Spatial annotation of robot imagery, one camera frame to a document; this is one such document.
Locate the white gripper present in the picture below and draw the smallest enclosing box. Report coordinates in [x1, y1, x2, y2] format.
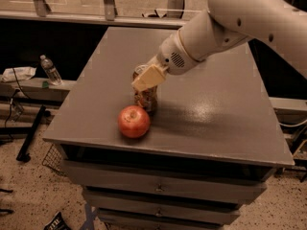
[131, 31, 205, 91]

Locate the orange soda can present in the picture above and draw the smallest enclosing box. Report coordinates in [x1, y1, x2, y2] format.
[132, 63, 158, 113]

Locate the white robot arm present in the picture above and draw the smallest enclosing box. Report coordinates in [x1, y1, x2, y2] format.
[131, 0, 307, 91]

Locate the red apple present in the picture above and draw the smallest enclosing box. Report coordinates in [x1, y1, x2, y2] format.
[117, 105, 151, 138]

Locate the metal window railing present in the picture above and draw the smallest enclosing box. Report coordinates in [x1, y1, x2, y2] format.
[0, 0, 207, 29]

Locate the grey drawer cabinet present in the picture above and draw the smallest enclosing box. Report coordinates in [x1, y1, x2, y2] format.
[44, 28, 293, 230]

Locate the clear plastic water bottle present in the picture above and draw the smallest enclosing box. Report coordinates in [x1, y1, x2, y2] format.
[40, 55, 62, 85]

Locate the black metal stand leg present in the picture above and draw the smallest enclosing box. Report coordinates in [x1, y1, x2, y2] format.
[16, 105, 46, 162]

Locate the black printed bag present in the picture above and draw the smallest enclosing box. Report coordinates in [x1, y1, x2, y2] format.
[43, 212, 71, 230]

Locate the wire mesh basket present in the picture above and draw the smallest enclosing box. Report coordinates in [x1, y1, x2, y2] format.
[42, 145, 65, 176]

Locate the black cable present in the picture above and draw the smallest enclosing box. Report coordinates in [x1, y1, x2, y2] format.
[3, 68, 32, 139]

